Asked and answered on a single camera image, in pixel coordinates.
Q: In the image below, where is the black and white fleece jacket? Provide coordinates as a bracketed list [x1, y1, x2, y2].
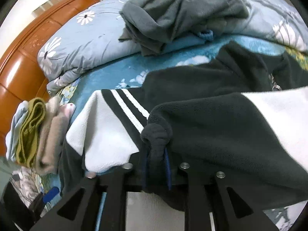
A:
[59, 42, 307, 209]

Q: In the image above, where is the beige folded garment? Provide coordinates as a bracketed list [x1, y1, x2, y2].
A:
[34, 96, 70, 176]

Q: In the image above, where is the olive green knit sweater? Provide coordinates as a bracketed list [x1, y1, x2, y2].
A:
[16, 98, 46, 168]

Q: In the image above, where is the pink folded garment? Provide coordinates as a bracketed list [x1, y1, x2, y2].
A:
[59, 103, 76, 119]

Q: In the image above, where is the light blue folded garment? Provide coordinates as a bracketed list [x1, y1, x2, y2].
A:
[5, 101, 29, 162]

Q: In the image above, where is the teal floral bed blanket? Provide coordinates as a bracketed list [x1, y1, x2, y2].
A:
[58, 35, 307, 119]

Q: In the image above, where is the wooden headboard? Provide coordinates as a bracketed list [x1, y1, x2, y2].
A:
[0, 0, 99, 156]

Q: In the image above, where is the blue floral duvet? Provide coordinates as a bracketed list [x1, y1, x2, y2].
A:
[38, 0, 307, 94]

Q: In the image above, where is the dark grey garment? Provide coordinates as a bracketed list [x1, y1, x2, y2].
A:
[119, 0, 249, 56]

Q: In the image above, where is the wall switch panel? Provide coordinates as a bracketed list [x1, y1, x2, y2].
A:
[32, 0, 62, 18]

